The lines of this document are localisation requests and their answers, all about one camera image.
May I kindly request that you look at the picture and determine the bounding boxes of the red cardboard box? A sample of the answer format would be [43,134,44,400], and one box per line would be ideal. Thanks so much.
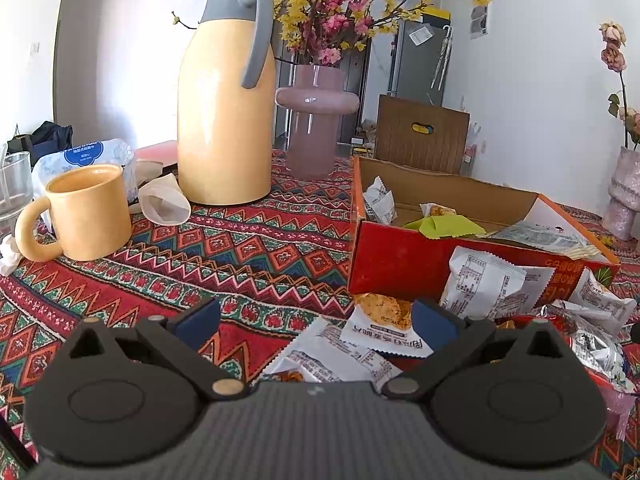
[347,156,621,306]

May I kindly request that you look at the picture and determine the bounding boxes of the wet wipes pack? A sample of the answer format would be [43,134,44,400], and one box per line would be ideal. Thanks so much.
[32,137,139,206]

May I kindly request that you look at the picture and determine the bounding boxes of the dried pink roses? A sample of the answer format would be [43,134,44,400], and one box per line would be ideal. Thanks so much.
[600,21,640,151]

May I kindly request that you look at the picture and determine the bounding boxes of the textured pink vase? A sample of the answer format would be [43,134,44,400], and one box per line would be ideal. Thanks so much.
[601,146,640,242]

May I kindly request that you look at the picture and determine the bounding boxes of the cookie picture snack wrapper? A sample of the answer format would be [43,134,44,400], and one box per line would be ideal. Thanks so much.
[342,293,436,359]

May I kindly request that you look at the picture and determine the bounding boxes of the pink snack packet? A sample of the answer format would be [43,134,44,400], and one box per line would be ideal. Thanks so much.
[604,389,640,442]

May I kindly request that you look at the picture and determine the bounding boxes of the white umbrella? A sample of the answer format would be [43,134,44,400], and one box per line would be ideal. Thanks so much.
[431,25,455,92]

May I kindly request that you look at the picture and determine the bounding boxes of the beige paper cone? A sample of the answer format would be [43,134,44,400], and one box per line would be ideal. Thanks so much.
[135,159,191,226]

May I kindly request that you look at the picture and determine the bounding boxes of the red silver snack bag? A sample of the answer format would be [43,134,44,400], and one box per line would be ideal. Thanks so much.
[495,300,636,394]

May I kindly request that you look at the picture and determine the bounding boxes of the pale yellow snack packet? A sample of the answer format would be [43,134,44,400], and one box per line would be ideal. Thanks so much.
[487,220,609,261]

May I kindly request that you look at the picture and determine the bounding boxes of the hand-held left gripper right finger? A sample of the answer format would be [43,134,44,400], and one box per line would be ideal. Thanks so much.
[382,299,576,402]

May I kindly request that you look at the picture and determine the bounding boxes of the red flat board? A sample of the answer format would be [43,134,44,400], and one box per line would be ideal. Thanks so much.
[132,140,180,164]

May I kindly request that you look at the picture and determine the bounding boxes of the dark bag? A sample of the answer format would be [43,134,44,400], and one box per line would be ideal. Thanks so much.
[7,121,74,166]

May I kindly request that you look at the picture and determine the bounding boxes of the dark entrance door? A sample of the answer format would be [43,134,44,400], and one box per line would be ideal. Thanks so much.
[340,40,372,147]

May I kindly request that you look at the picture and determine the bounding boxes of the yellow thermos jug grey handle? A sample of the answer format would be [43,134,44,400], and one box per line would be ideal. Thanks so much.
[177,0,277,206]

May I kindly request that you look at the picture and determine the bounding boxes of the crumpled white tissue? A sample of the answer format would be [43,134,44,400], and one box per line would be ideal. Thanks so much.
[0,235,24,277]

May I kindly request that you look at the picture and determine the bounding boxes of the lime green snack packet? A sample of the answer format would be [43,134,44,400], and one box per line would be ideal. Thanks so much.
[402,215,487,239]

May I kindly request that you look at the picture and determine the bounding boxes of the pink and yellow blossom branches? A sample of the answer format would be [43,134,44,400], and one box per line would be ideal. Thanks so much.
[172,0,503,67]

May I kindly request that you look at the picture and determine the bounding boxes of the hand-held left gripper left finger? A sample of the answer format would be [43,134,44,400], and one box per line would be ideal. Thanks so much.
[57,297,251,402]

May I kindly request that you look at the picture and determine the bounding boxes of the clear drinking glass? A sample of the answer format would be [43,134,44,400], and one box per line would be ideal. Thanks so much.
[0,151,35,221]

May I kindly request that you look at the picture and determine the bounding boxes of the yellow ceramic mug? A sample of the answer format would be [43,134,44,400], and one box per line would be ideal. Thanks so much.
[15,164,134,263]

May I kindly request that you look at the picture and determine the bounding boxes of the brown wooden chair back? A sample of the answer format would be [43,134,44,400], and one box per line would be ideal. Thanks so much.
[375,94,471,176]

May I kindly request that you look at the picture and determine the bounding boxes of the grey refrigerator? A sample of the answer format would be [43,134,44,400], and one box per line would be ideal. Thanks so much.
[387,19,453,106]

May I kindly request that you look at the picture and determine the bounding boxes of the smooth pink vase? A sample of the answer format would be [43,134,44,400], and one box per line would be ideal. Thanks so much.
[275,64,361,181]

